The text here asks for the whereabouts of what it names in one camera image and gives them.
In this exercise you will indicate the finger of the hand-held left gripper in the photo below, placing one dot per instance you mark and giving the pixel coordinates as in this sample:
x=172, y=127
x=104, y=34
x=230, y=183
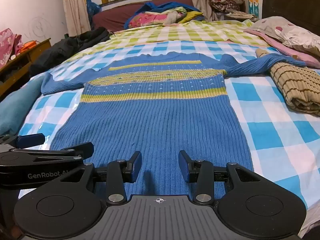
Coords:
x=62, y=152
x=31, y=139

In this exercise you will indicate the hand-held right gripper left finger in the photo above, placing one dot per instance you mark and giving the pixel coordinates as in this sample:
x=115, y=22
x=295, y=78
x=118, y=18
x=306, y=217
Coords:
x=136, y=166

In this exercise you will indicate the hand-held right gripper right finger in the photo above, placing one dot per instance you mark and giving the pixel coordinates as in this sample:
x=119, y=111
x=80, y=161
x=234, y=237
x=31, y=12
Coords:
x=183, y=166

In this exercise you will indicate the blue yellow-striped knit sweater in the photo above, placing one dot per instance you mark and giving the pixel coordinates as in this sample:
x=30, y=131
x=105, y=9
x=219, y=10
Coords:
x=155, y=120

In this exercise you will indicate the teal cloth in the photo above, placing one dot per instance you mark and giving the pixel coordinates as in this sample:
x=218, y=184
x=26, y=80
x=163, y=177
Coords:
x=15, y=105

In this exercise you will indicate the wooden desk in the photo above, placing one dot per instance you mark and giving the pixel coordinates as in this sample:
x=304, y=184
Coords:
x=37, y=48

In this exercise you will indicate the orange cloth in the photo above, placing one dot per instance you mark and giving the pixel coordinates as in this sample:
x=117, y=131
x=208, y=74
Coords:
x=27, y=45

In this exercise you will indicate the blue checkered plastic sheet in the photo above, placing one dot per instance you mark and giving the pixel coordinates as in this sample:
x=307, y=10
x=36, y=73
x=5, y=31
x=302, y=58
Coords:
x=275, y=135

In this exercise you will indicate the black jacket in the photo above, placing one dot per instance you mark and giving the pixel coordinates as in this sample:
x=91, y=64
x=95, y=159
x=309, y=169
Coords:
x=65, y=46

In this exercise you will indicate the pink floral fabric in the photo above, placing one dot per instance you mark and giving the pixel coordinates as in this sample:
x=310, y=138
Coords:
x=7, y=42

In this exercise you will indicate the beige brown-striped folded sweater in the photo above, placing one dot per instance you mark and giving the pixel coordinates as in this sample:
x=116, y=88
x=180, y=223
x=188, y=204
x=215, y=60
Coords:
x=295, y=85

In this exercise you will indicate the blue plastic bag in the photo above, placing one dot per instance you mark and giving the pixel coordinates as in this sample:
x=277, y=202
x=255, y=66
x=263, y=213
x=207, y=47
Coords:
x=91, y=8

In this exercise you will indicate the maroon bed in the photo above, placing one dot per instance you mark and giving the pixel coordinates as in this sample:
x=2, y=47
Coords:
x=112, y=15

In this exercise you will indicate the pink floral quilt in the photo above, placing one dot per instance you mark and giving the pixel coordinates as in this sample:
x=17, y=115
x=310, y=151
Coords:
x=147, y=18

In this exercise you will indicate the yellow cloth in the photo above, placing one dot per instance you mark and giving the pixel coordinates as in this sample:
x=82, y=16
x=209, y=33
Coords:
x=192, y=15

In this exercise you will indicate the stack of papers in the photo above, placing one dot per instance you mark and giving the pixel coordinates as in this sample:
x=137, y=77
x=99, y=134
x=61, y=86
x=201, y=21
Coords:
x=240, y=15

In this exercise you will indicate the pile of colourful bedding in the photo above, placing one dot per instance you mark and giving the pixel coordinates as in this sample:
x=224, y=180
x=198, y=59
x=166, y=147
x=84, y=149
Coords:
x=160, y=6

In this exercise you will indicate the white red-dotted pillow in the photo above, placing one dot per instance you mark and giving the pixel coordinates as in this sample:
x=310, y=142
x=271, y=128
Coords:
x=287, y=31

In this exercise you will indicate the blue and yellow package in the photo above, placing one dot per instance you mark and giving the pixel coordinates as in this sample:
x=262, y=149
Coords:
x=253, y=3

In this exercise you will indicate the dark wooden headboard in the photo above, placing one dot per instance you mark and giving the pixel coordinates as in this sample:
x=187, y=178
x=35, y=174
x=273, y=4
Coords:
x=287, y=0

